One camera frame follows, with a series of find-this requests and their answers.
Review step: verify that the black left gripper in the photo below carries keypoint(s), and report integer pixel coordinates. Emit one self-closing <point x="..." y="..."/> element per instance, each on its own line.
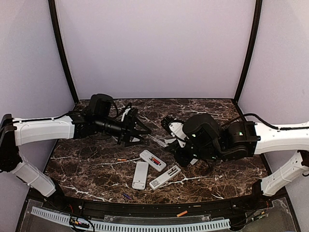
<point x="128" y="129"/>

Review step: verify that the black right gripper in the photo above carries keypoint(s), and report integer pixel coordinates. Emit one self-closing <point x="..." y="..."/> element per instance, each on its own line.
<point x="182" y="160"/>

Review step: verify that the white remote control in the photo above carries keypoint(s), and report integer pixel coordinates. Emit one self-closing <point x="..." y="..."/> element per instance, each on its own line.
<point x="165" y="177"/>
<point x="147" y="155"/>
<point x="140" y="175"/>

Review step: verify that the red battery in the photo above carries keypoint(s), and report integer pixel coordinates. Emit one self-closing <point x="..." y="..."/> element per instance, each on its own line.
<point x="155" y="161"/>

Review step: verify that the clear handled screwdriver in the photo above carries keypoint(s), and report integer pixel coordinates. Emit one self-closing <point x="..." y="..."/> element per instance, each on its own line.
<point x="159" y="142"/>

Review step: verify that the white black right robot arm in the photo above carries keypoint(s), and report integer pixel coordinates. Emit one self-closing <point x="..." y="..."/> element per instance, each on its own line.
<point x="202" y="138"/>

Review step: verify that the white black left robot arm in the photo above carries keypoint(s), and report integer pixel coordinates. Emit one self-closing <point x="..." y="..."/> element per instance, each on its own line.
<point x="93" y="119"/>

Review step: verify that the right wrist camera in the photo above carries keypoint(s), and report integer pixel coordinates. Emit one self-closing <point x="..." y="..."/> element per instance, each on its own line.
<point x="174" y="127"/>

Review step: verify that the black front rail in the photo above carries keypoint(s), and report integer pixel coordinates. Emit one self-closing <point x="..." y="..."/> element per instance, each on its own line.
<point x="229" y="208"/>

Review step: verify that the white slotted cable duct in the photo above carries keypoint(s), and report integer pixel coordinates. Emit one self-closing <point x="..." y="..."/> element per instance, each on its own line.
<point x="101" y="226"/>

